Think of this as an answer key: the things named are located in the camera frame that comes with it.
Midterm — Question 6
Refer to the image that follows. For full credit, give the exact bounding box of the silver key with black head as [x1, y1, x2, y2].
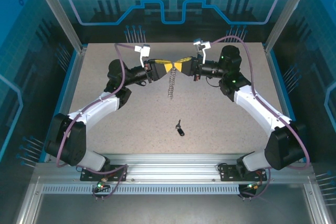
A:
[174, 119, 186, 137]

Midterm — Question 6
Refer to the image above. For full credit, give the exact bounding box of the grey metal panel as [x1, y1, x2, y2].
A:
[34, 194, 316, 224]

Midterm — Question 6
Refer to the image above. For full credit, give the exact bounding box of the silver keyring with chain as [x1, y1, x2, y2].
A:
[166, 67, 179, 102]

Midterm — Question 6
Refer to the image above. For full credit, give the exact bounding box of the aluminium frame rail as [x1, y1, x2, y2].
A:
[15, 176, 45, 224]
[303, 176, 333, 224]

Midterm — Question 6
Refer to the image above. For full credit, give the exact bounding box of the blue table edge strip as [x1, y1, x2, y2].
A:
[270, 50, 311, 163]
[41, 50, 82, 163]

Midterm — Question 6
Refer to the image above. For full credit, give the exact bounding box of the aluminium frame post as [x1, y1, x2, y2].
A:
[29, 0, 88, 53]
[263, 0, 318, 54]

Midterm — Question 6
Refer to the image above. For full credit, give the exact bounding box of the small connector with green light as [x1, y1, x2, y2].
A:
[245, 180, 264, 191]
[94, 178, 110, 193]

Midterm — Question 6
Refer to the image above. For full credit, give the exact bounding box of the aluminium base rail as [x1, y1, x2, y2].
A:
[35, 152, 315, 186]

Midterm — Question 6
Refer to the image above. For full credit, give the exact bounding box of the slotted grey cable duct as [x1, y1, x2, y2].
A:
[41, 184, 242, 196]

